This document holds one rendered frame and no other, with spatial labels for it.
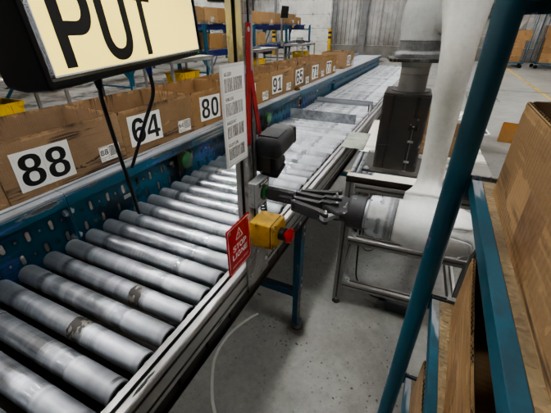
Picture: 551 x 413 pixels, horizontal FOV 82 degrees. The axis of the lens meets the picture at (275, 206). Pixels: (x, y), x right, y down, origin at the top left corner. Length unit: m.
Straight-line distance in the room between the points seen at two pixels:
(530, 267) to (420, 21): 1.19
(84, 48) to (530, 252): 0.44
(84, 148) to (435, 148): 1.00
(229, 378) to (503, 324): 1.37
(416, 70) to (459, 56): 0.69
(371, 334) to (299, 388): 0.45
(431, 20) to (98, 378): 1.40
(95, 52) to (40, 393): 0.57
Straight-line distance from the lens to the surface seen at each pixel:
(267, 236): 0.80
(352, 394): 1.53
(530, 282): 0.27
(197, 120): 1.55
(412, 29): 1.40
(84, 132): 1.17
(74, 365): 0.77
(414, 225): 0.66
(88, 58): 0.43
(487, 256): 0.31
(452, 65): 0.75
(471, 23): 0.76
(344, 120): 2.21
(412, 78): 1.43
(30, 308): 0.94
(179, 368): 0.75
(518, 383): 0.23
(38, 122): 1.43
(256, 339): 1.65
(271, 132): 0.77
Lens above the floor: 1.30
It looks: 30 degrees down
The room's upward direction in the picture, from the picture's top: straight up
